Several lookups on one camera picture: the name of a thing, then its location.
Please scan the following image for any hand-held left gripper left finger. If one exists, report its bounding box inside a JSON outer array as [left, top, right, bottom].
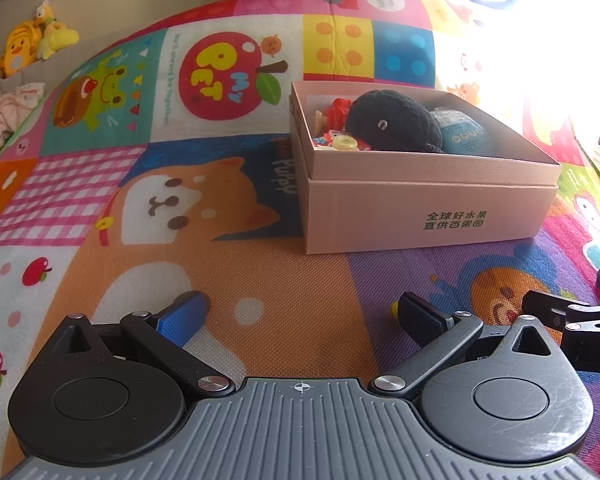
[[50, 291, 234, 400]]

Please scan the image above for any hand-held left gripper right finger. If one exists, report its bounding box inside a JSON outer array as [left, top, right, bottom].
[[371, 292, 564, 401]]

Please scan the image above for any pink cardboard box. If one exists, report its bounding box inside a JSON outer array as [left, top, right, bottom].
[[287, 80, 564, 256]]

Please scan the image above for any blue plastic packet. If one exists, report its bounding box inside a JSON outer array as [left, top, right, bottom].
[[427, 107, 494, 156]]

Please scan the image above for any black plush toy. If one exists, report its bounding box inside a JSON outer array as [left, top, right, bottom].
[[344, 90, 444, 154]]

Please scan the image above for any red hooded doll toy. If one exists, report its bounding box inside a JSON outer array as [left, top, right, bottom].
[[312, 97, 354, 137]]

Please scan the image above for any colourful cartoon play mat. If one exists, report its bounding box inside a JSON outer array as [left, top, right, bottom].
[[0, 0, 600, 480]]

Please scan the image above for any white pink clothes pile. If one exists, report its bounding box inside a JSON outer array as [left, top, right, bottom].
[[0, 82, 47, 162]]

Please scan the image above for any yellow green dog plush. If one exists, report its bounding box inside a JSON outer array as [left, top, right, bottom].
[[34, 0, 80, 60]]

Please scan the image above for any yellow tiger plush toy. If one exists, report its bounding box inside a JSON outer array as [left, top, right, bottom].
[[0, 20, 44, 79]]

